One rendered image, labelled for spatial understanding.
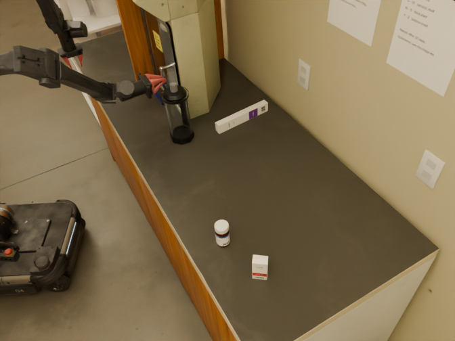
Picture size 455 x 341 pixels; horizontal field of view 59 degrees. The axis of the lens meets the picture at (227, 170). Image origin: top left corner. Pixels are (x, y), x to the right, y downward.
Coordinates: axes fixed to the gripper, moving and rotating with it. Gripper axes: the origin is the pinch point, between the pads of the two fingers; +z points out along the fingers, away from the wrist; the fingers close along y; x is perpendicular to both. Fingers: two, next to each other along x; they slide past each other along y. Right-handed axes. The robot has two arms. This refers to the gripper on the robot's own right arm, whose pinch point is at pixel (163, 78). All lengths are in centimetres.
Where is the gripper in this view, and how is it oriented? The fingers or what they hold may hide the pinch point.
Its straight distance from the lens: 175.8
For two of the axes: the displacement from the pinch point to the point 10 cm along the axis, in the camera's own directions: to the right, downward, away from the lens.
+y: -5.1, -6.8, 5.2
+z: 8.6, -4.0, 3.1
